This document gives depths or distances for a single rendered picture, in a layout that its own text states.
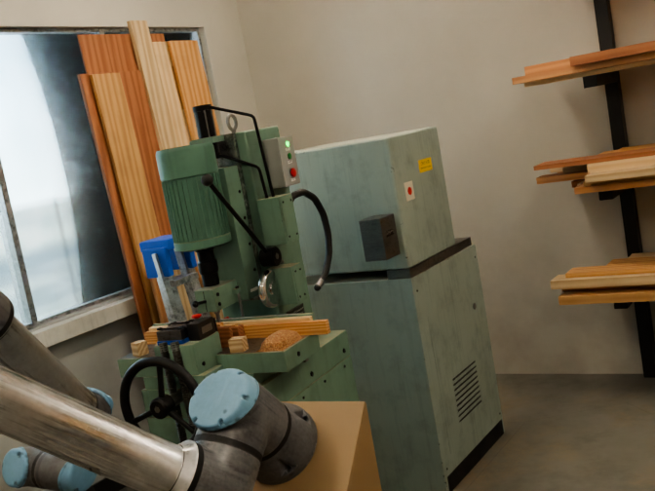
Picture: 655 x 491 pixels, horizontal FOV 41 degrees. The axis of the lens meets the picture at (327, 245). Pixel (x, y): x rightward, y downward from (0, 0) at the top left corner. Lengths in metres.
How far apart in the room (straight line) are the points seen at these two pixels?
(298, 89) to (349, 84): 0.34
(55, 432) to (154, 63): 3.08
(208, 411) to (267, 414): 0.13
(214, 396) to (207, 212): 0.87
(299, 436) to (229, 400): 0.22
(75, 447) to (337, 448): 0.59
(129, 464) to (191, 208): 1.05
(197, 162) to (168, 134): 1.90
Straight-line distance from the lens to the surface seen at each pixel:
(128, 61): 4.49
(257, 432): 1.87
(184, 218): 2.63
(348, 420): 2.01
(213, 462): 1.82
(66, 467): 2.10
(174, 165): 2.61
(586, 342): 4.73
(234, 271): 2.77
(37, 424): 1.69
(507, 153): 4.63
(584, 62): 3.94
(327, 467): 1.99
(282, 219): 2.75
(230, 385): 1.87
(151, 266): 3.62
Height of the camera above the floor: 1.49
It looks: 8 degrees down
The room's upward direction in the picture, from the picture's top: 10 degrees counter-clockwise
